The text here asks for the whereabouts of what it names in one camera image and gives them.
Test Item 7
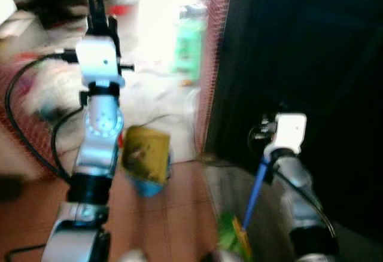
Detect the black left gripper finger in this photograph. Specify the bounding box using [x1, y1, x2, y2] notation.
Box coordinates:
[107, 14, 123, 57]
[87, 0, 108, 23]

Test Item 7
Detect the green broom with blue handle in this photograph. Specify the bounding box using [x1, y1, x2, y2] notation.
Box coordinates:
[216, 156, 271, 261]

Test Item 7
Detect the green dustpan with red handle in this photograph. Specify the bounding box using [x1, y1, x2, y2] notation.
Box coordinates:
[121, 124, 172, 185]

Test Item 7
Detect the light green plastic container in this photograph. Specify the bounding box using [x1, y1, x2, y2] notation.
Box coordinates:
[172, 14, 205, 75]

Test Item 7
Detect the dark door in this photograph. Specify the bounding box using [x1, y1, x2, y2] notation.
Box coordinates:
[202, 0, 383, 240]

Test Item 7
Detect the blue plastic bucket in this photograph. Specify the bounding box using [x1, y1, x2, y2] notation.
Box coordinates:
[128, 154, 172, 199]

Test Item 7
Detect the grey right robot foot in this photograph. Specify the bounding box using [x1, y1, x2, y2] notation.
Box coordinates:
[202, 249, 241, 262]

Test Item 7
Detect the grey robot foot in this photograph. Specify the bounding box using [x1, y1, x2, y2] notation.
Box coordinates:
[202, 249, 241, 262]
[119, 249, 148, 262]

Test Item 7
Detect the grey left robot foot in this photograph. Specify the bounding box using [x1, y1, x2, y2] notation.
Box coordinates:
[119, 249, 148, 262]

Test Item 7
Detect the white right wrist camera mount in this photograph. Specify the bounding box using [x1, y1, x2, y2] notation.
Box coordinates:
[263, 113, 308, 156]

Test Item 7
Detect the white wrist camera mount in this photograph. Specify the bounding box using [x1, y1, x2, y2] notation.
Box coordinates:
[75, 35, 127, 89]
[263, 113, 308, 156]

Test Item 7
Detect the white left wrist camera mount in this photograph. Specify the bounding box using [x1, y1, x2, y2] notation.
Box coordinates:
[75, 35, 127, 89]

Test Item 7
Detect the red wire mesh panel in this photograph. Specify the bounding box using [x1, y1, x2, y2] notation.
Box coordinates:
[194, 0, 235, 156]

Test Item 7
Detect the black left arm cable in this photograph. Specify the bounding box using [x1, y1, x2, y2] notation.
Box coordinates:
[4, 51, 81, 183]

